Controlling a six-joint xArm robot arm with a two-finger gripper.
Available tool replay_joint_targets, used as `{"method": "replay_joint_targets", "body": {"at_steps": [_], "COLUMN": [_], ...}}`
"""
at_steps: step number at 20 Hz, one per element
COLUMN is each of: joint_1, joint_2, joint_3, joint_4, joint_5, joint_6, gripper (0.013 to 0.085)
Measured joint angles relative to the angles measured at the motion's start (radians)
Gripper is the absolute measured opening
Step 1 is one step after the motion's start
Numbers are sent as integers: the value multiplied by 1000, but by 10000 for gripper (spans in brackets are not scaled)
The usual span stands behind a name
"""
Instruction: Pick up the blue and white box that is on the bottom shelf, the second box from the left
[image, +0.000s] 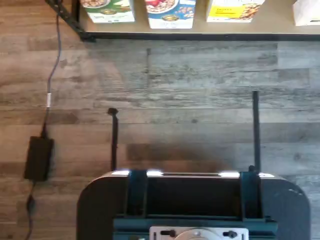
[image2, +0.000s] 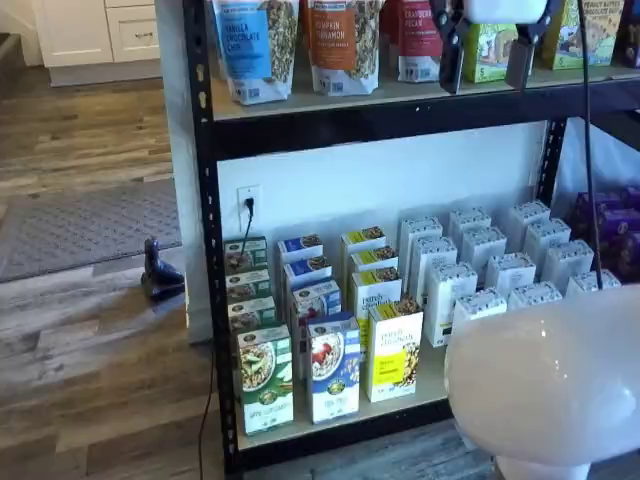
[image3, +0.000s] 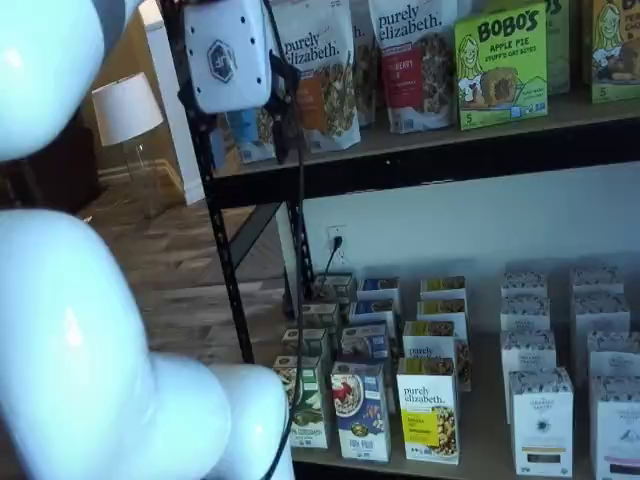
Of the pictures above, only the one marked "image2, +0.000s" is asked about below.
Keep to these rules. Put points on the wooden shelf board with boxes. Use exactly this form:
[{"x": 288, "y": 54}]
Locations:
[{"x": 435, "y": 370}]

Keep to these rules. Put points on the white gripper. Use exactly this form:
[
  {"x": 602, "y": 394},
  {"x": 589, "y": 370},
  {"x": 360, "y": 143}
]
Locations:
[{"x": 505, "y": 10}]

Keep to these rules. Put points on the purple cereal box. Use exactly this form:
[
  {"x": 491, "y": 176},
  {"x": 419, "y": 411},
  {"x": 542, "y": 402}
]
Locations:
[
  {"x": 580, "y": 215},
  {"x": 620, "y": 220},
  {"x": 625, "y": 255},
  {"x": 631, "y": 196}
]

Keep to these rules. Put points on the large grey rug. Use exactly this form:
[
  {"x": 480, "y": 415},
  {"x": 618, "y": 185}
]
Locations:
[{"x": 85, "y": 230}]

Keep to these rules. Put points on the yellow and white granola box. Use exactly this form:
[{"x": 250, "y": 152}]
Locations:
[
  {"x": 362, "y": 237},
  {"x": 395, "y": 355},
  {"x": 372, "y": 259},
  {"x": 370, "y": 295}
]

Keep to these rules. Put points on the wooden shelf board with bags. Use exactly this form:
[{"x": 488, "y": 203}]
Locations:
[{"x": 350, "y": 102}]

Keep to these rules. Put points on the orange label granola bag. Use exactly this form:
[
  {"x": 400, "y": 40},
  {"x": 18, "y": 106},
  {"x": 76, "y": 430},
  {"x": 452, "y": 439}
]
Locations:
[{"x": 340, "y": 45}]

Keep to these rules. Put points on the green apple cinnamon oatmeal box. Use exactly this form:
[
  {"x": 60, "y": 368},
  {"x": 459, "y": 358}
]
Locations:
[
  {"x": 265, "y": 385},
  {"x": 247, "y": 285},
  {"x": 250, "y": 312},
  {"x": 245, "y": 252}
]

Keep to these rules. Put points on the dark purple snack box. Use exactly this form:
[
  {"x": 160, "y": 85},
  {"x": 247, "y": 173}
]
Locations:
[{"x": 631, "y": 35}]

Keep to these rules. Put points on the blue label granola bag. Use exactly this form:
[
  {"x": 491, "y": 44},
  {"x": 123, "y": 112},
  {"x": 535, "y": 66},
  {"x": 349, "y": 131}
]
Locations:
[{"x": 250, "y": 45}]

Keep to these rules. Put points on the blue plastic floor object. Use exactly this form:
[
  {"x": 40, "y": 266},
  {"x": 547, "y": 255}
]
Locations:
[{"x": 157, "y": 280}]

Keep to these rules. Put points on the yellow-green Bobo's snack box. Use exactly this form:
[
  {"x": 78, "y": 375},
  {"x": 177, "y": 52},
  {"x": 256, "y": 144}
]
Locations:
[{"x": 565, "y": 45}]

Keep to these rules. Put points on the white cabinet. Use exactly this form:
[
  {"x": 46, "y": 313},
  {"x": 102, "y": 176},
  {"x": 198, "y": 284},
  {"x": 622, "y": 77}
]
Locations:
[{"x": 85, "y": 30}]

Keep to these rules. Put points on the black metal shelf frame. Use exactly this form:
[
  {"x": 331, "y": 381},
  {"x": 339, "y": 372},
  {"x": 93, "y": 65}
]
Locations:
[{"x": 210, "y": 250}]

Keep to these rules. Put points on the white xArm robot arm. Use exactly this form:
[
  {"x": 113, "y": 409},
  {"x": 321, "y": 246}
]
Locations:
[{"x": 550, "y": 380}]

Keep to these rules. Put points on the peanut butter chocolate chip box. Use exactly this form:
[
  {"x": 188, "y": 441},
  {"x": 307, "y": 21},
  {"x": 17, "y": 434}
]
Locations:
[{"x": 602, "y": 35}]

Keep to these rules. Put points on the green Bobo's apple pie box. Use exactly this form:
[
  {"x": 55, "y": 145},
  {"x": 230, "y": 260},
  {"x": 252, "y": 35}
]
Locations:
[{"x": 490, "y": 52}]

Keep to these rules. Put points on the white wall outlet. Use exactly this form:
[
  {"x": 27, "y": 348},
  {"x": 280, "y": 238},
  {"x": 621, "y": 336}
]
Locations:
[{"x": 256, "y": 192}]

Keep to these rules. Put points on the blue and white oatmeal box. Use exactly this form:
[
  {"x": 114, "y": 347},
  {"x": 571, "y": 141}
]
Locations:
[
  {"x": 307, "y": 267},
  {"x": 332, "y": 370},
  {"x": 300, "y": 245},
  {"x": 317, "y": 295}
]

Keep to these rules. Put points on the red label granola bag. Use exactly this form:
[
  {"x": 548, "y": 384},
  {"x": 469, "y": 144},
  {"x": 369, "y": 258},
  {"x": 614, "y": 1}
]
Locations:
[{"x": 412, "y": 40}]

